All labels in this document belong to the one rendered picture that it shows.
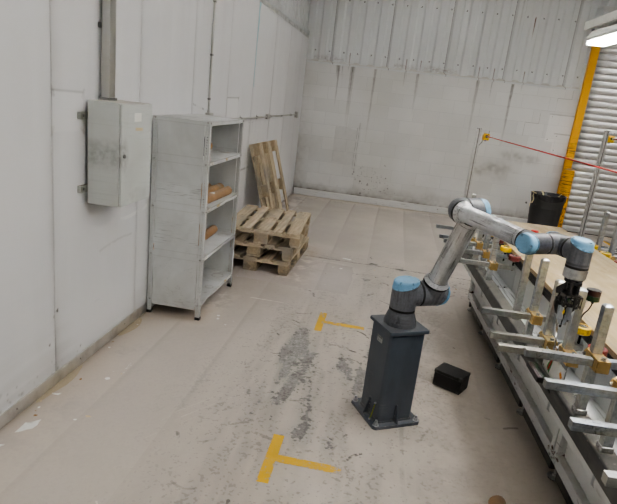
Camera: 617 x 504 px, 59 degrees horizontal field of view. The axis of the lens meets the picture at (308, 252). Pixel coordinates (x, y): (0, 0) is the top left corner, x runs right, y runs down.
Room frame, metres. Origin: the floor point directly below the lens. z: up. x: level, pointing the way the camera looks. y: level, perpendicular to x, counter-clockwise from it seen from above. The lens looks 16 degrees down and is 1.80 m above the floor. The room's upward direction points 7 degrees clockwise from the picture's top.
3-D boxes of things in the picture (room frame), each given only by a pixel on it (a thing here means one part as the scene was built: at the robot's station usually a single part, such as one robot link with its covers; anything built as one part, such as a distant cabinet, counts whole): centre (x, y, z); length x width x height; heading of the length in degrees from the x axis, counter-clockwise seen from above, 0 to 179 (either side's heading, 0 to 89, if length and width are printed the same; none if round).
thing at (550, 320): (2.49, -1.20, 0.87); 0.03 x 0.03 x 0.48; 86
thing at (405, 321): (2.97, -0.58, 0.65); 0.19 x 0.19 x 0.10
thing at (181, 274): (4.48, 0.96, 0.78); 0.90 x 0.45 x 1.55; 173
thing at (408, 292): (2.98, -0.59, 0.79); 0.17 x 0.15 x 0.18; 113
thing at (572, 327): (2.24, -1.18, 0.91); 0.03 x 0.03 x 0.48; 86
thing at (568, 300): (2.16, -1.10, 1.15); 0.09 x 0.08 x 0.12; 176
